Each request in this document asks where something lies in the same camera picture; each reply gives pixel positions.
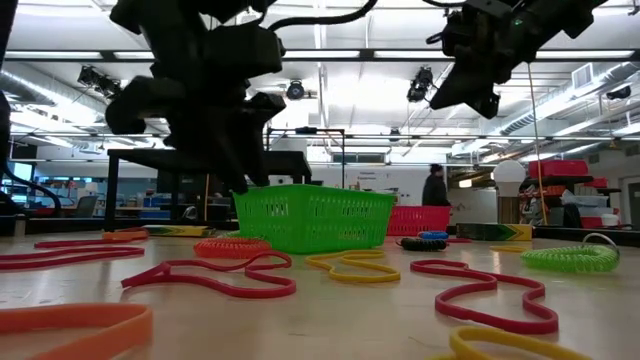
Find person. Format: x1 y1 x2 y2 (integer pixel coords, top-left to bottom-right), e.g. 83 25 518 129
421 163 452 207

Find orange rubber band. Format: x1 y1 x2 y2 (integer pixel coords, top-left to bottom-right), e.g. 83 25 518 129
0 303 154 360
101 229 150 242

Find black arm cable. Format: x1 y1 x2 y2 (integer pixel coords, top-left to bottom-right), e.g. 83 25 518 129
267 0 380 32
422 0 469 47

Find Crayola crayon box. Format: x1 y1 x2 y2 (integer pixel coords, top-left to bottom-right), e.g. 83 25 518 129
455 222 534 242
143 224 217 238

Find yellow hanging cord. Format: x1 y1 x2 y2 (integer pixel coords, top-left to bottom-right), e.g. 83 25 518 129
527 62 549 226

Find grey office chair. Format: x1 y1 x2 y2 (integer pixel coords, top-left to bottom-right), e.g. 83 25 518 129
74 195 100 219

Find table lamp with white bulb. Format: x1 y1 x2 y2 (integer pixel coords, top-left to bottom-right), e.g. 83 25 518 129
492 159 527 225

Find white plastic container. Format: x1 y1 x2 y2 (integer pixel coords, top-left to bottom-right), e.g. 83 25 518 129
560 189 610 209

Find black curved cable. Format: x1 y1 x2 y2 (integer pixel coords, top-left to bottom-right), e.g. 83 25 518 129
0 159 69 220

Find black metal riser shelf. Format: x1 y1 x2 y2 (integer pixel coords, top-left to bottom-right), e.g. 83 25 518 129
103 148 314 234

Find green plastic basket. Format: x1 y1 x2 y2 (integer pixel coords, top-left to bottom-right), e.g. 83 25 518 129
232 183 397 255

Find overhead LED light bar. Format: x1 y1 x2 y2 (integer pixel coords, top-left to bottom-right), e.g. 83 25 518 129
0 48 640 63

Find black ceiling track light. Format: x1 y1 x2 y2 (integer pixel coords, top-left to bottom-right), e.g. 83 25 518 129
77 64 123 100

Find large green coil keychain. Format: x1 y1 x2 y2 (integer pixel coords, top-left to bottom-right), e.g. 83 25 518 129
520 232 622 274

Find orange coil keychain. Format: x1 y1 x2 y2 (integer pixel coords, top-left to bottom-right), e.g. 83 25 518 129
193 236 273 260

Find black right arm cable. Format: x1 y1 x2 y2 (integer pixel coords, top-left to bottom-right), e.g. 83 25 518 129
422 0 469 47

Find red plastic basket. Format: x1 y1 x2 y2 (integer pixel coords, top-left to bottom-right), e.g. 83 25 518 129
386 204 453 238

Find blue and black bands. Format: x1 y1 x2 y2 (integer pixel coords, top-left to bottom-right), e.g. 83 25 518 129
396 236 449 253

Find round black ceiling spotlight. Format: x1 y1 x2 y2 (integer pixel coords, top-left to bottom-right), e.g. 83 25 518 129
285 79 307 101

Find large red storage bin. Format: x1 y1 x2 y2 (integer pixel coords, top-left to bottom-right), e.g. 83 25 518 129
528 159 590 180

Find lit computer monitor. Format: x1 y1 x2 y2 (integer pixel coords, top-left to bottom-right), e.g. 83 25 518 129
0 162 34 184

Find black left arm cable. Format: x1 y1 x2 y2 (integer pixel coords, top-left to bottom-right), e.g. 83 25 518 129
267 0 380 32

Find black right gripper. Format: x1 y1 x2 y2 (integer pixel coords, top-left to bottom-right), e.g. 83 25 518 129
430 0 541 120

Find white ceiling vent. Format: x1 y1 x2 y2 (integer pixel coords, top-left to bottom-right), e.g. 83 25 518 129
571 63 595 91

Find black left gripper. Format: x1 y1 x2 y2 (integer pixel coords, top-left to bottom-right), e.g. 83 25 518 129
104 22 286 195

